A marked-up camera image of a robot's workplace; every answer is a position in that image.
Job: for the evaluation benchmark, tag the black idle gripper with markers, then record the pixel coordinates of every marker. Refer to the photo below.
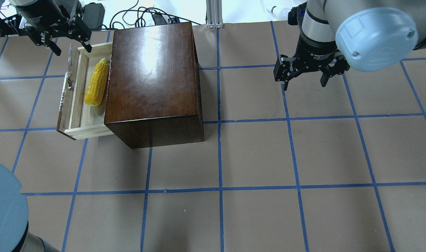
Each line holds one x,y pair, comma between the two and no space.
313,50

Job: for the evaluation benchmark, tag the black gripper near drawer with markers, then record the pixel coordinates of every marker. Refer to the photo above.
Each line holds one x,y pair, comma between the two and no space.
44,14

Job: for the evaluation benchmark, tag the yellow corn cob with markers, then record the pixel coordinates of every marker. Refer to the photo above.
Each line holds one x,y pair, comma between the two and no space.
95,91

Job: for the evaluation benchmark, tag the wooden drawer with white handle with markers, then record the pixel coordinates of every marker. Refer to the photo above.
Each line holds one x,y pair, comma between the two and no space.
76,119

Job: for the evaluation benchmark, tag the silver robot arm idle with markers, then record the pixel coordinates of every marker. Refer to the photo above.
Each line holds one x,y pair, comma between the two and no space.
335,35

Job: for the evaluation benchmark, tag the dark wooden drawer cabinet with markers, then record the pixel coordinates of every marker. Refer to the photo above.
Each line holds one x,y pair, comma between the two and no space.
153,93

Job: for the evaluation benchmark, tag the black power adapter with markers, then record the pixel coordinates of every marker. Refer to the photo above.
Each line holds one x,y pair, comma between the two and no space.
93,15

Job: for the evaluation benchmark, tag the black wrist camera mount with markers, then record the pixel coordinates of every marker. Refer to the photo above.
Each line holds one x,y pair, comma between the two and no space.
296,14

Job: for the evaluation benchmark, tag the aluminium frame post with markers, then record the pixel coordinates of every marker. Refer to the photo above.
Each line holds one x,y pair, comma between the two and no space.
214,18

